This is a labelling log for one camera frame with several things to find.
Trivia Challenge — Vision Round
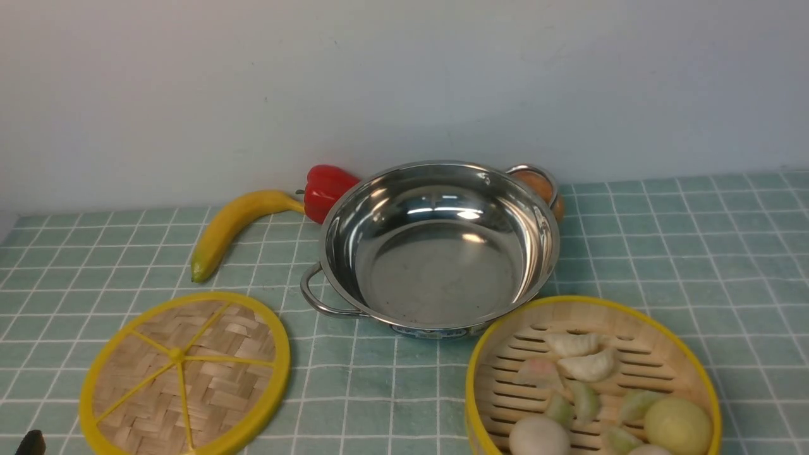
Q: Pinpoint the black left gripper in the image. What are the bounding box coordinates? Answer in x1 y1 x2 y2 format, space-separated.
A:
15 430 47 455

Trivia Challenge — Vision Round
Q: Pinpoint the yellow rimmed woven steamer lid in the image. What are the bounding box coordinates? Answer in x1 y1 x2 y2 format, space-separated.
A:
78 292 291 454

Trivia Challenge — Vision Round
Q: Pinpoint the yellow rimmed bamboo steamer basket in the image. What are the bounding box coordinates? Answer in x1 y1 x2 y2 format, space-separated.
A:
465 296 722 454

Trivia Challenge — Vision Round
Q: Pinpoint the stainless steel pot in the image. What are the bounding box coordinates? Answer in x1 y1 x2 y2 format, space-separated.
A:
300 161 561 339

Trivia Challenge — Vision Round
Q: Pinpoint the yellow banana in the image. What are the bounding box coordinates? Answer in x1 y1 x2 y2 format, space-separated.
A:
190 190 305 283

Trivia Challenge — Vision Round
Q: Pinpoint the red bell pepper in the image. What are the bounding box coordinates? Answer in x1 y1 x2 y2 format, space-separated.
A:
295 164 360 224

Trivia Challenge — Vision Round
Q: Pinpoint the white steamed bun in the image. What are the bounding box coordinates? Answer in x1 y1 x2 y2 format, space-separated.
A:
508 415 570 454
628 444 671 455

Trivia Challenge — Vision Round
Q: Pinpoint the pink dumpling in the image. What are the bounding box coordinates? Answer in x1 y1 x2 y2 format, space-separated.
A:
513 357 564 392

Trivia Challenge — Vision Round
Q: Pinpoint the green dumpling left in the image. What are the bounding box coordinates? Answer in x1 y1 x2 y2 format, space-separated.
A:
544 392 575 430

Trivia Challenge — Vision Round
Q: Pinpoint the green dumpling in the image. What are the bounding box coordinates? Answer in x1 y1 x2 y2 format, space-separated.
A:
568 380 601 425
618 389 666 423
544 392 575 430
601 427 644 455

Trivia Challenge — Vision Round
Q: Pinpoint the white dumpling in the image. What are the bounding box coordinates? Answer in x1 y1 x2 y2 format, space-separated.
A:
544 333 609 359
557 348 618 383

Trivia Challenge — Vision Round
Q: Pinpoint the green dumpling centre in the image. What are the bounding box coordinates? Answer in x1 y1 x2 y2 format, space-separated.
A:
568 380 601 425

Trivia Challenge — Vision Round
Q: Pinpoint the white dumpling lower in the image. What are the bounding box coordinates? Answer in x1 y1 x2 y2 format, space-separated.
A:
557 348 618 383

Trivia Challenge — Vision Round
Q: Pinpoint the brown egg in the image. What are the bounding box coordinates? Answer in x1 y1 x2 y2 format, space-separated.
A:
513 170 564 224

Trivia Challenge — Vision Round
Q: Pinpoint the green dumpling bottom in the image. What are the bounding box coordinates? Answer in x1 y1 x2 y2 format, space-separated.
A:
601 427 644 455

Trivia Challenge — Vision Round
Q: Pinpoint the green dumpling right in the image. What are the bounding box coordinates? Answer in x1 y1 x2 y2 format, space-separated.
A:
618 389 666 423

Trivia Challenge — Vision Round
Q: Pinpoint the white steamed bun right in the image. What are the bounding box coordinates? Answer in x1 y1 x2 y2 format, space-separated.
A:
628 444 671 455

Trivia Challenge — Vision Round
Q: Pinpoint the yellow steamed bun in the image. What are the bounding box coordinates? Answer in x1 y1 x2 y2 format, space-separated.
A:
643 396 714 454

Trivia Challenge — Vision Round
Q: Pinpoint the green checkered tablecloth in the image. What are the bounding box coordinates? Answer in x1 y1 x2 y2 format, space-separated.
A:
1 171 808 454

